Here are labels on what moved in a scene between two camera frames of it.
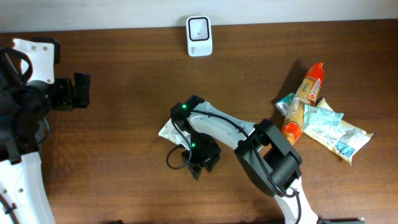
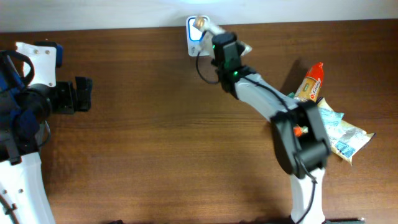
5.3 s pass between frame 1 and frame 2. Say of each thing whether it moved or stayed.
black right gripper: moved
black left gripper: stayed
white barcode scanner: stayed
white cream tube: moved
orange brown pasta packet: stayed
